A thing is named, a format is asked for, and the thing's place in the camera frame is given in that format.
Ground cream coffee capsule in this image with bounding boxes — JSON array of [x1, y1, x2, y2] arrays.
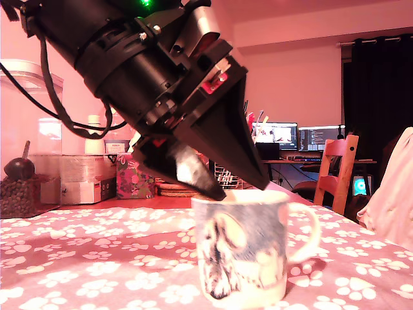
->
[[174, 143, 201, 189]]

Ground white cartoon print mug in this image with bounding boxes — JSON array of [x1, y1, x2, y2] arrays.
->
[[190, 189, 322, 308]]

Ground floral tissue box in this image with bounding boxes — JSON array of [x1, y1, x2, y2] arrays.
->
[[116, 154, 156, 200]]

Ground round cork trivet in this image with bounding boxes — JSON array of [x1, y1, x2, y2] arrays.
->
[[156, 181, 198, 198]]

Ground small black box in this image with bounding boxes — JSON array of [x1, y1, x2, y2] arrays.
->
[[256, 142, 280, 161]]

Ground computer monitor with pale windows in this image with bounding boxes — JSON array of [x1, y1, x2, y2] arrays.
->
[[252, 121, 298, 151]]

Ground white bottle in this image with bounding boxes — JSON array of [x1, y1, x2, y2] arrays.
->
[[84, 115, 106, 155]]

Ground wooden desk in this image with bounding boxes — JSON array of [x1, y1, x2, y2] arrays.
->
[[261, 158, 378, 194]]

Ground white cardboard box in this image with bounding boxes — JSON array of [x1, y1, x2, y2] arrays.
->
[[30, 153, 117, 205]]

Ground computer monitor with dark screen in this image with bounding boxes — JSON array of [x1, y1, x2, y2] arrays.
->
[[297, 125, 346, 152]]

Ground dark office chair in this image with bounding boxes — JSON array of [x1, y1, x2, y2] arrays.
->
[[292, 180, 321, 203]]

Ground wooden chair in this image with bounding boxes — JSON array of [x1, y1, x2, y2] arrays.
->
[[312, 134, 359, 216]]

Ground clear container with white lid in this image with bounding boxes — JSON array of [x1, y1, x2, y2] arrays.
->
[[0, 59, 65, 219]]

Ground paw print cloth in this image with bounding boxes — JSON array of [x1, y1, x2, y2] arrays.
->
[[0, 203, 413, 310]]

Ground dark round scoop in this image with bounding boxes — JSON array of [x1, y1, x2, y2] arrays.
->
[[3, 140, 35, 181]]

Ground glowing computer fan case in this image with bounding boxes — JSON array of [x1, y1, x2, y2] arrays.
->
[[352, 174, 372, 197]]

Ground brown pellets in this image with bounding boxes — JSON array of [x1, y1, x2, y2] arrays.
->
[[0, 174, 49, 219]]

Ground black curtain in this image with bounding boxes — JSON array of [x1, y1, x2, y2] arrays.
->
[[342, 34, 413, 214]]

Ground curtain rod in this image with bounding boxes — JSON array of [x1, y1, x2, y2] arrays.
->
[[337, 36, 413, 48]]

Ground pale draped garment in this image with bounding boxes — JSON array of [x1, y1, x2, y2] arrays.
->
[[356, 127, 413, 253]]

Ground thick black ribbed cable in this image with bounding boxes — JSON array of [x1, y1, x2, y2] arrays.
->
[[37, 34, 114, 140]]

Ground grey camera box on bracket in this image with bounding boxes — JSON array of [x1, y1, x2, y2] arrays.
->
[[134, 0, 223, 62]]

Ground thin black cable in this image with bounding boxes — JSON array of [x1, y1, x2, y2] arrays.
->
[[0, 61, 128, 132]]

